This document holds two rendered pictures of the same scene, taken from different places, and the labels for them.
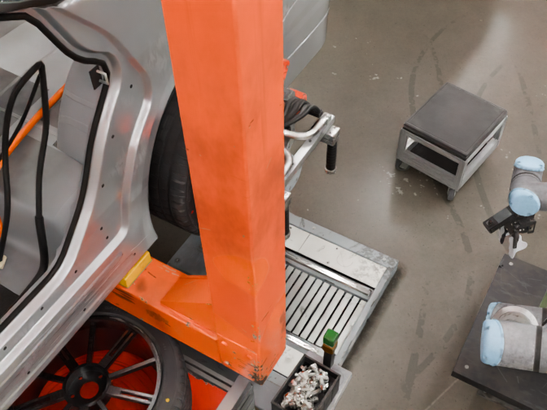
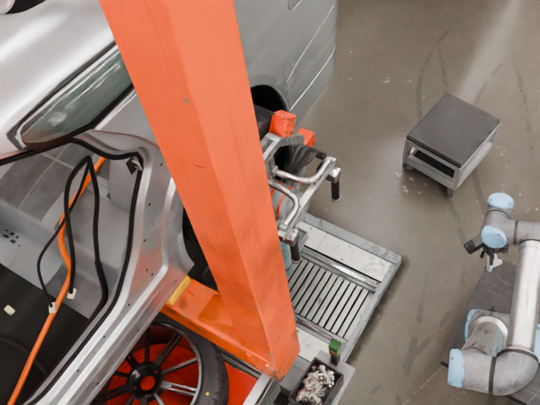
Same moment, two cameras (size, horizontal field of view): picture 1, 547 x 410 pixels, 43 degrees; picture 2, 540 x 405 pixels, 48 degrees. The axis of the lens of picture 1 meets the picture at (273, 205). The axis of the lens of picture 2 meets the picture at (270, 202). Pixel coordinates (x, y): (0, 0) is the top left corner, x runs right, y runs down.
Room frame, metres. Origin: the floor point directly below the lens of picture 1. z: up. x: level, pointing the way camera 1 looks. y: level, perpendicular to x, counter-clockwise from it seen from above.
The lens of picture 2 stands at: (0.21, -0.17, 2.99)
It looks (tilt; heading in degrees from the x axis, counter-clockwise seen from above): 56 degrees down; 9
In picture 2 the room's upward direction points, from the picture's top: 11 degrees counter-clockwise
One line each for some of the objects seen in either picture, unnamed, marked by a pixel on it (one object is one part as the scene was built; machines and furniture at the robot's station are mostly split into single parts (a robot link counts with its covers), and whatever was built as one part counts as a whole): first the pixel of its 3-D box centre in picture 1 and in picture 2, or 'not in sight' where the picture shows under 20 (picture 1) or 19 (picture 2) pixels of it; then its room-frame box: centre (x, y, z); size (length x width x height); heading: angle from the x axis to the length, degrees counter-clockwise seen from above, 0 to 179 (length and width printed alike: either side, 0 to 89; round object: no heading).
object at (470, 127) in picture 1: (448, 141); (448, 145); (2.40, -0.88, 0.17); 0.43 x 0.36 x 0.34; 138
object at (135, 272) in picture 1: (123, 262); (168, 284); (1.34, 0.51, 0.71); 0.14 x 0.14 x 0.05; 58
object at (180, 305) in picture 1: (164, 285); (201, 303); (1.25, 0.37, 0.69); 0.52 x 0.17 x 0.35; 58
